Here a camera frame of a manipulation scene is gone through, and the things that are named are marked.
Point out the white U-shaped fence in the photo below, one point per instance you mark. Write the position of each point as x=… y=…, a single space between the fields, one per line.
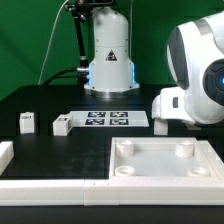
x=128 y=191

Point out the white square tabletop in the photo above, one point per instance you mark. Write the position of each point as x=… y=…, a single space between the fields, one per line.
x=164 y=157

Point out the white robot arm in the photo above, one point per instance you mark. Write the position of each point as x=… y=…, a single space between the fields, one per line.
x=195 y=57

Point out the white tag sheet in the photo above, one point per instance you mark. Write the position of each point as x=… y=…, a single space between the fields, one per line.
x=109 y=118

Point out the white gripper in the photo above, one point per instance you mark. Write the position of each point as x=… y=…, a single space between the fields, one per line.
x=169 y=104

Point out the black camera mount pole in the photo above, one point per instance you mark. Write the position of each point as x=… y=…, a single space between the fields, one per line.
x=81 y=11

